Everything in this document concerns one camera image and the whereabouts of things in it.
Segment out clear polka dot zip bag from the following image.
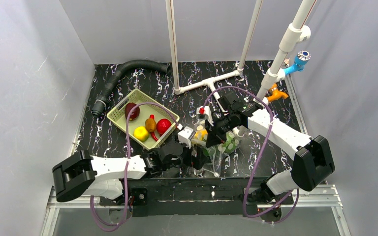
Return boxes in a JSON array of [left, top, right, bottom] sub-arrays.
[[191, 120, 230, 177]]

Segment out red fake apple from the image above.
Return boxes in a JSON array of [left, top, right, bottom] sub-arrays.
[[156, 118, 172, 136]]

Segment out pale green plastic basket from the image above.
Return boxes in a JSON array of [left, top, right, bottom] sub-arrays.
[[107, 89, 180, 150]]

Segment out orange fake fruit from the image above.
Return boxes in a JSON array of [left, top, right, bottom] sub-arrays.
[[145, 118, 157, 133]]

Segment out red fake chili pepper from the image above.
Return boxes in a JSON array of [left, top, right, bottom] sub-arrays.
[[148, 114, 158, 141]]

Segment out yellow fake bell pepper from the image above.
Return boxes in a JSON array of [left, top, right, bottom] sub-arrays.
[[133, 126, 150, 142]]

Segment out purple fake sweet potato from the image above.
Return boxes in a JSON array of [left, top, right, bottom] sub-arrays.
[[125, 103, 140, 121]]

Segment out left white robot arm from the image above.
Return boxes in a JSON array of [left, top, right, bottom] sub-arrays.
[[52, 141, 211, 203]]

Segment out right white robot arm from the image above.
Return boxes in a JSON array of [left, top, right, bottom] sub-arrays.
[[199, 93, 335, 202]]

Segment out green fake vegetable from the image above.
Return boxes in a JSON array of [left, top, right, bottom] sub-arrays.
[[218, 131, 240, 154]]

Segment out yellow fake banana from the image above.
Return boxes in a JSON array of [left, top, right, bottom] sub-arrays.
[[194, 129, 208, 141]]

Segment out orange plastic faucet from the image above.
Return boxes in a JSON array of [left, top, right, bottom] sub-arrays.
[[266, 83, 289, 103]]

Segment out blue plastic faucet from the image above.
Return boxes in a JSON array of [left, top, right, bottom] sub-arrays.
[[283, 50, 311, 76]]

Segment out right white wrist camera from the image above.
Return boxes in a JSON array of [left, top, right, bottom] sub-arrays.
[[196, 106, 214, 126]]

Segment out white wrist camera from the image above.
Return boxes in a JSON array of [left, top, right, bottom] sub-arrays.
[[196, 106, 214, 126], [177, 124, 195, 149]]

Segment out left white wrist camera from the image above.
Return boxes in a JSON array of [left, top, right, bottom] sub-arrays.
[[177, 124, 195, 149]]

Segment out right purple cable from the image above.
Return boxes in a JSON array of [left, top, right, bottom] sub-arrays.
[[203, 86, 300, 224]]

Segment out black corrugated hose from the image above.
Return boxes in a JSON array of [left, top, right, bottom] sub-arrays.
[[91, 59, 171, 117]]

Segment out white PVC pipe frame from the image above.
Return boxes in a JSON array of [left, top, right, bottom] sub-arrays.
[[165, 0, 317, 98]]

